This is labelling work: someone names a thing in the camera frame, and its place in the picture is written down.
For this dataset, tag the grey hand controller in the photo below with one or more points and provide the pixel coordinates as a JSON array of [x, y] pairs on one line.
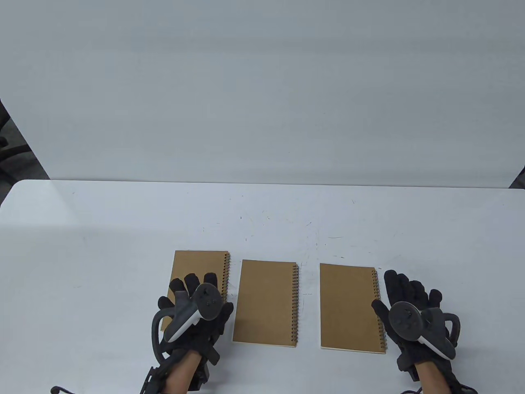
[[205, 301], [404, 320]]

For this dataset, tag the black office chair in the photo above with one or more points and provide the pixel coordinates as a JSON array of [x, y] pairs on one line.
[[10, 154]]

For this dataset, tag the person's left forearm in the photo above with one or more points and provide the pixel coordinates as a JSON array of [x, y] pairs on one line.
[[180, 375]]

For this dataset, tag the brown spiral notebook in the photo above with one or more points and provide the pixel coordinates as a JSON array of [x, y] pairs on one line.
[[346, 308], [192, 264], [264, 303]]

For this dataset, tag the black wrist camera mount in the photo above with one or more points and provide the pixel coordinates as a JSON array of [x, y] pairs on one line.
[[461, 385], [151, 379]]

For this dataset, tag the white backdrop board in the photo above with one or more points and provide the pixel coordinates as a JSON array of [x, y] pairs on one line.
[[262, 90]]

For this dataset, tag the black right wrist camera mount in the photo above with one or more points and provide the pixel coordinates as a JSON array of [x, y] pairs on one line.
[[461, 385]]

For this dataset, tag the grey right hand controller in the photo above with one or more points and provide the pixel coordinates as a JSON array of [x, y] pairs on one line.
[[404, 320]]

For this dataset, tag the person's right hand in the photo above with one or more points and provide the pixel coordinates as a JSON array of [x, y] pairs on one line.
[[404, 288]]

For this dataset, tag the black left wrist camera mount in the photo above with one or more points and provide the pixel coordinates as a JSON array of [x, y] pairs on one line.
[[151, 379]]

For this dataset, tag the grey left hand controller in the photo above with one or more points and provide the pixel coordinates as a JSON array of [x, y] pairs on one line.
[[205, 301]]

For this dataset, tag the person's right forearm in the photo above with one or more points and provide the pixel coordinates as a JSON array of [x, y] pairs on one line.
[[430, 379]]

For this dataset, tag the person's left hand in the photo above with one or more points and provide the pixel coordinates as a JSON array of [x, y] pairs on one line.
[[211, 330]]

